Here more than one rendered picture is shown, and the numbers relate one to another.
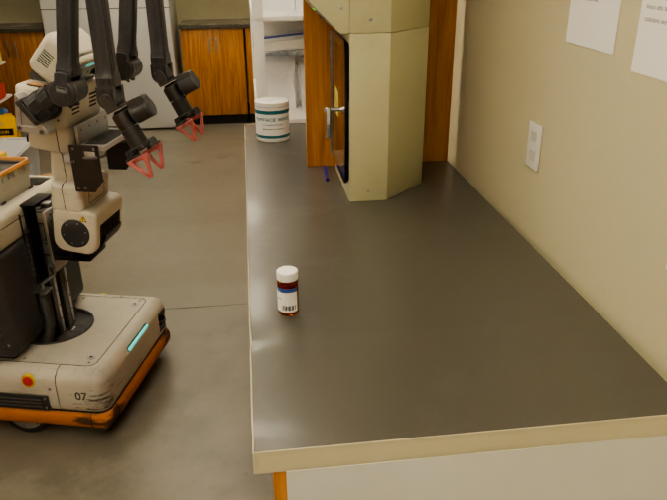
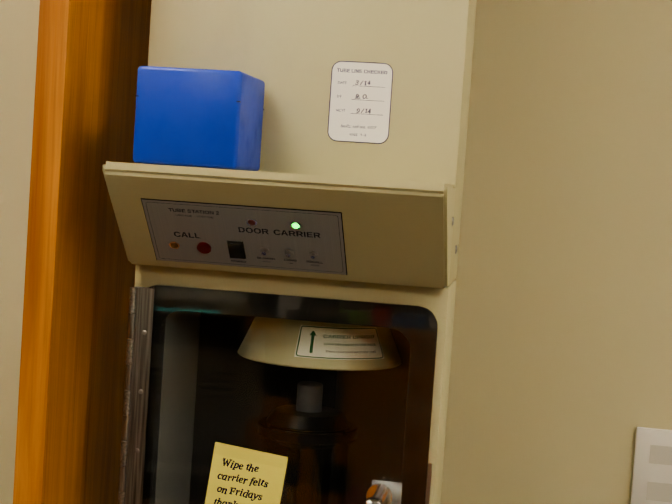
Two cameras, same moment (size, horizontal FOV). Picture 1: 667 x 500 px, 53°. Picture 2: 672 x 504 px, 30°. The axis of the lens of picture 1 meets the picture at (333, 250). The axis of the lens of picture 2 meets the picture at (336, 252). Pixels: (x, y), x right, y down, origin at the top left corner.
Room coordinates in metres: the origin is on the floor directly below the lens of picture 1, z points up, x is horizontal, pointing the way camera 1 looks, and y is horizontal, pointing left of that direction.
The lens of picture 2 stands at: (1.61, 1.16, 1.50)
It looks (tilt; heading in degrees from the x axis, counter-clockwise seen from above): 3 degrees down; 286
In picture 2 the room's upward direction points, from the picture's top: 4 degrees clockwise
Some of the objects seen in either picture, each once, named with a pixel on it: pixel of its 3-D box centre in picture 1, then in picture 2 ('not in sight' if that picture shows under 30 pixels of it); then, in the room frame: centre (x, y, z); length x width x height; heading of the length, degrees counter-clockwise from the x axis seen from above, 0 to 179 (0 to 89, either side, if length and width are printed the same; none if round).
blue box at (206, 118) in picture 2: not in sight; (200, 120); (2.08, 0.04, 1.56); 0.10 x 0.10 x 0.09; 7
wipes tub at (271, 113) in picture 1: (272, 119); not in sight; (2.57, 0.23, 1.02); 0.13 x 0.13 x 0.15
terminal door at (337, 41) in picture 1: (338, 104); (273, 493); (2.00, -0.02, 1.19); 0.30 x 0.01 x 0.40; 7
